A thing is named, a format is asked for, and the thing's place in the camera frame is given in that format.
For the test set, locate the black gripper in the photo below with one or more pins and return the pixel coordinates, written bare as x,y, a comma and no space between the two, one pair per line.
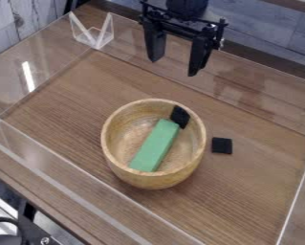
184,18

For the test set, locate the green rectangular stick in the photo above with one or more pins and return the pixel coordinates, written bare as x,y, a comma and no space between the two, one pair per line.
155,146

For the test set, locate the black square pad in bowl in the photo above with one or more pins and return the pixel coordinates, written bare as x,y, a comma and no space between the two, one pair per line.
180,116

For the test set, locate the wooden bowl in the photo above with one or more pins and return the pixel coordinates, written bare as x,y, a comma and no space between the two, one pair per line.
124,132

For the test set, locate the black square pad on table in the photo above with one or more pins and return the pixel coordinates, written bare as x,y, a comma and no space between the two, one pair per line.
222,145

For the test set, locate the clear acrylic corner bracket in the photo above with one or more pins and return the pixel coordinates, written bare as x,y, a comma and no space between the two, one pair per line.
92,37

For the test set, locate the clear acrylic enclosure wall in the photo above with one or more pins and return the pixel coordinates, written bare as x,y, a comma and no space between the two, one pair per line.
60,88

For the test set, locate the black metal table frame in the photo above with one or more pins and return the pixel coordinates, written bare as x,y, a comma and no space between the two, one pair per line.
19,227

